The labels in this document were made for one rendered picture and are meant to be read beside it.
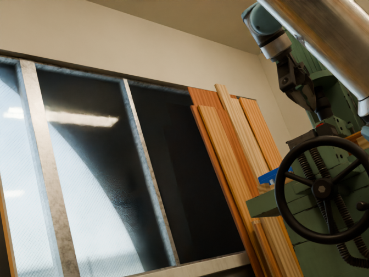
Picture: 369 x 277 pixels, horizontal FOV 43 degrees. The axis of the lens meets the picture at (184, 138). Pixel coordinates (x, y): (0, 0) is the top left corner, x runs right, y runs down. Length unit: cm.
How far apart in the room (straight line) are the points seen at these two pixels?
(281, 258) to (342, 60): 225
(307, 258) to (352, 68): 82
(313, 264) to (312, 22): 89
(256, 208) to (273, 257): 141
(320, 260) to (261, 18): 74
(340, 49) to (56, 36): 232
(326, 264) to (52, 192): 144
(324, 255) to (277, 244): 151
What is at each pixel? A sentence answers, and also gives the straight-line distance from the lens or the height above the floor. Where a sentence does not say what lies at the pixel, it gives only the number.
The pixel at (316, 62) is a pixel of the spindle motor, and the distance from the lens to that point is 168.
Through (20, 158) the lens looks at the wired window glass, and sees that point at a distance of 247.
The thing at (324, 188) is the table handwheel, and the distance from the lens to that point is 129.
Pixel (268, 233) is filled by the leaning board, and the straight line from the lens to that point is 299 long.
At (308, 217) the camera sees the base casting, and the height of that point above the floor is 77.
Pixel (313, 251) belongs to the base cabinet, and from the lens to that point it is 152.
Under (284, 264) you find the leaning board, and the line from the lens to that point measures 298.
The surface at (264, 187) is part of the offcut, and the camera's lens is 160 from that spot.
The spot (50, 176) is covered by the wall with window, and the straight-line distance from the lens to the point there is 247.
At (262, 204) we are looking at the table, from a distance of 158.
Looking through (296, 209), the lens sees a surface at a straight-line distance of 153.
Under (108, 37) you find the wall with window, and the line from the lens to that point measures 325.
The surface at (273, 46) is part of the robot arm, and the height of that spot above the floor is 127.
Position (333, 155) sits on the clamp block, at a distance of 139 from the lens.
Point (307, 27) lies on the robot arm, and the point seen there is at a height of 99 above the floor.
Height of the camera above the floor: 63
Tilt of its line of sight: 19 degrees up
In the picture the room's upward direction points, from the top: 18 degrees counter-clockwise
